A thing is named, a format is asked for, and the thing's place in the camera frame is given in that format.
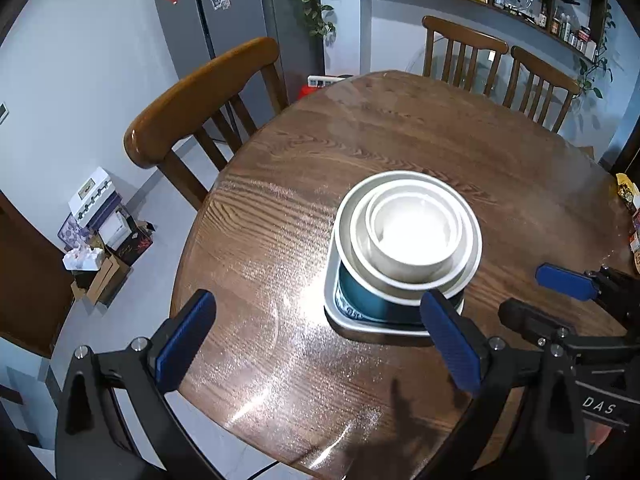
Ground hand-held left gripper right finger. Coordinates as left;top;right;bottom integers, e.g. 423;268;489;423
419;289;587;480

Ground open brown cardboard box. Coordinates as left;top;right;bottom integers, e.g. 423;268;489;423
70;252;133;307

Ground cream ribbed bowl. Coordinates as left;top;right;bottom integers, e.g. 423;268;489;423
333;170;484;307

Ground yellow snack bag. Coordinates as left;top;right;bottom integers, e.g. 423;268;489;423
615;172;640;211

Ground grey refrigerator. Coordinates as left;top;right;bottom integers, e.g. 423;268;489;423
146;0;288;106

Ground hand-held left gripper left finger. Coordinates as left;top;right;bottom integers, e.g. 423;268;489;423
54;288;221;480

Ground purple box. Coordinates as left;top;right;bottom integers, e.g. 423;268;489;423
56;212;93;248

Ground black cable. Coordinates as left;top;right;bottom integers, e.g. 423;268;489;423
240;460;281;480

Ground white patterned box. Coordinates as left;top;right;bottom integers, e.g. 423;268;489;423
67;166;123;221

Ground black box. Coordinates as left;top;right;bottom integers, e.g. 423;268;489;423
115;220;155;267

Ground leafy green vine plant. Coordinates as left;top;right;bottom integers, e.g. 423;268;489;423
575;5;618;98

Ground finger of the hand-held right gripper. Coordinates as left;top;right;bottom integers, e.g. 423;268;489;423
497;298;640;367
535;262;640;322

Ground wooden spindle chair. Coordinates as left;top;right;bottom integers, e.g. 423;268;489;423
421;15;510;93
501;45;582;133

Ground white power strip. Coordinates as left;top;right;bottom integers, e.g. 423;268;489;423
306;74;353;88

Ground crumpled white packing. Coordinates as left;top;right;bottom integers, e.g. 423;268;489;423
61;246;108;273

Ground brown wooden door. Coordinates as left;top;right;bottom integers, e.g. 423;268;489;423
0;190;76;361

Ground small straight-sided white bowl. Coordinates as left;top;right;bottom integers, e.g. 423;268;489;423
364;191;462;282

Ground trailing green plant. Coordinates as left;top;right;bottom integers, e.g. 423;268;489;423
277;0;338;41

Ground plain white box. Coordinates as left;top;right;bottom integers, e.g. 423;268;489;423
97;207;133;251

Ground wooden chair with curved back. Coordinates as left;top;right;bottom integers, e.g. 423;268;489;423
123;36;290;211

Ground blue plate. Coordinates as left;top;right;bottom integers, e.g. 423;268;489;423
334;262;451;323

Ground person's right hand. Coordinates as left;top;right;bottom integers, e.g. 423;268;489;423
584;421;614;462

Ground dark wooden door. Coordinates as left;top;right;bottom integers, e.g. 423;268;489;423
612;125;640;176

